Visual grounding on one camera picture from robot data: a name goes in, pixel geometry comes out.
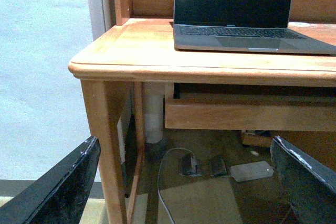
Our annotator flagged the white pipe with black base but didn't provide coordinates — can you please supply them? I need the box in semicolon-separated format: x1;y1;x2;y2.
143;81;169;162

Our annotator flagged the wooden keyboard drawer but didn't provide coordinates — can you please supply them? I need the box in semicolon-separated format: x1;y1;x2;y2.
164;83;335;132

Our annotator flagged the white cable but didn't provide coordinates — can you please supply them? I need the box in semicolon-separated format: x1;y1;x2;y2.
157;147;195;224

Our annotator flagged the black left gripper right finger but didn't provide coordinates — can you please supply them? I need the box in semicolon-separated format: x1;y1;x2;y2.
270;136;335;223

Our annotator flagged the dark plug block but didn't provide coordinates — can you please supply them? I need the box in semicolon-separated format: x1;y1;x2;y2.
178;153;202;177
209;155;228;177

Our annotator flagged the white desk cable grommet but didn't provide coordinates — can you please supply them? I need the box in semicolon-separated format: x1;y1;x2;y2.
289;22;311;27

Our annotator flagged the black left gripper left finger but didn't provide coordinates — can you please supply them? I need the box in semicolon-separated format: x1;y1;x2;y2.
1;136;101;223

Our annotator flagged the grey open laptop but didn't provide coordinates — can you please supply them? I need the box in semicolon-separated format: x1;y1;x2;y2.
173;0;335;55

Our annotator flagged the wooden desk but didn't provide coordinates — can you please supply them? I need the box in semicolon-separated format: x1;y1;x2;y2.
68;0;335;223

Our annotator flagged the dark plug block left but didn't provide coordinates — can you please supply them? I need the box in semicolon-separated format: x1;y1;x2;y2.
178;153;202;177

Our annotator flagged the dark plug block right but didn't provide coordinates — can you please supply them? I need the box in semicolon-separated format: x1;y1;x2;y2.
209;155;228;177

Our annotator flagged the white power adapter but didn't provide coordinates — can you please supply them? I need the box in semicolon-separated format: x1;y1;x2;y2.
230;161;274;182

